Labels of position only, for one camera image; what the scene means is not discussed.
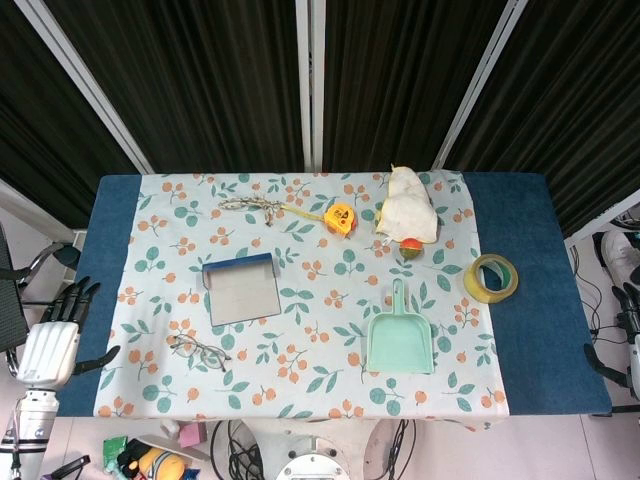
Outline white cloth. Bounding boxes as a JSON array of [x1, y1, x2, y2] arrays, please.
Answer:
[[374, 163, 441, 245]]

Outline silver metal tray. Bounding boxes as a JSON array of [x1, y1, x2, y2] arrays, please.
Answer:
[[201, 252, 282, 328]]

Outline wire-rimmed eyeglasses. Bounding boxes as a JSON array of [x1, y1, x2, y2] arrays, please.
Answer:
[[168, 333, 233, 373]]

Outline yellow tape measure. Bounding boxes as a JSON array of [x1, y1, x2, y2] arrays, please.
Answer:
[[284, 201, 359, 236]]

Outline orange green ball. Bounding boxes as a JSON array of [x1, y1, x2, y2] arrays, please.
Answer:
[[398, 237, 424, 261]]

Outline black cable bundle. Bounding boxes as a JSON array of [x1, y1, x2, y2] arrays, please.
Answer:
[[209, 419, 266, 480]]

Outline braided rope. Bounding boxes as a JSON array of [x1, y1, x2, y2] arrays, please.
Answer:
[[218, 194, 284, 229]]

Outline blue table cover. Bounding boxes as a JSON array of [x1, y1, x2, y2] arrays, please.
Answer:
[[43, 172, 615, 419]]

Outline mint green dustpan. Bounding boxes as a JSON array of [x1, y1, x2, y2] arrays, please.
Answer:
[[366, 278, 435, 374]]

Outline yellow tape roll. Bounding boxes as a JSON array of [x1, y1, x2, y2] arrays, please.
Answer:
[[463, 253, 520, 305]]

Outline green packet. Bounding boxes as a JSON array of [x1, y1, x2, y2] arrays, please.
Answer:
[[102, 435, 129, 471]]

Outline white partition post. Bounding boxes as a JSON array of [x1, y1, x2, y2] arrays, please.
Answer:
[[432, 0, 529, 169], [294, 0, 326, 174], [12, 0, 154, 174]]

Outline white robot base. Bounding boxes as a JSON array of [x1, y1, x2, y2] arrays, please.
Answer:
[[274, 434, 351, 480]]

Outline black office chair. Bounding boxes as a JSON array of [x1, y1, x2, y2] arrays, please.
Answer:
[[0, 219, 81, 351]]

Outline floral tablecloth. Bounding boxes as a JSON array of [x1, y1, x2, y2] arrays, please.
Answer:
[[94, 171, 511, 432]]

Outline yellow minion toy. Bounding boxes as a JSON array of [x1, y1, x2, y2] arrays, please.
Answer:
[[122, 439, 189, 480]]

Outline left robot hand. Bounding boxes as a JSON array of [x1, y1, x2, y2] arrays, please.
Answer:
[[17, 276, 122, 389]]

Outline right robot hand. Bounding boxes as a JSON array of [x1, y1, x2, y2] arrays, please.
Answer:
[[583, 282, 640, 401]]

